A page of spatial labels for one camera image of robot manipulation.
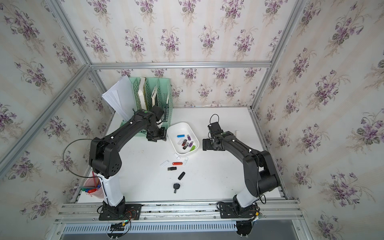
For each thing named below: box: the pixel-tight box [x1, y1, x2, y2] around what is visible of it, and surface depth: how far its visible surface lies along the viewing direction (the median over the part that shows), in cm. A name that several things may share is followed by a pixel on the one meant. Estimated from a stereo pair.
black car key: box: [173, 182, 181, 194], surface depth 80 cm
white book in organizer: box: [138, 77, 147, 110], surface depth 99 cm
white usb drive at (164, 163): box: [159, 159, 170, 168], surface depth 92 cm
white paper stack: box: [101, 75, 137, 121], surface depth 98 cm
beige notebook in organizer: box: [151, 86, 158, 107], surface depth 102 cm
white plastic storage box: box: [167, 122, 200, 155], surface depth 103 cm
